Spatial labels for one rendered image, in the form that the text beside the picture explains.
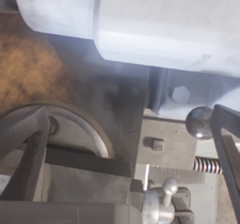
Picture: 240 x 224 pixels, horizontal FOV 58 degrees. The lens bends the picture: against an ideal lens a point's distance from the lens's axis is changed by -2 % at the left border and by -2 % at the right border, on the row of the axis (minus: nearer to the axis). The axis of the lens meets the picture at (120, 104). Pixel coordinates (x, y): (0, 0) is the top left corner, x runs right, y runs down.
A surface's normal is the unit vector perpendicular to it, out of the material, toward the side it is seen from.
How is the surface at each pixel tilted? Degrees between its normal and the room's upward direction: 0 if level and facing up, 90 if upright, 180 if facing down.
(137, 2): 0
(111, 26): 28
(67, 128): 0
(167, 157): 0
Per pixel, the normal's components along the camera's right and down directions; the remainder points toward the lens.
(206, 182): -0.02, 0.08
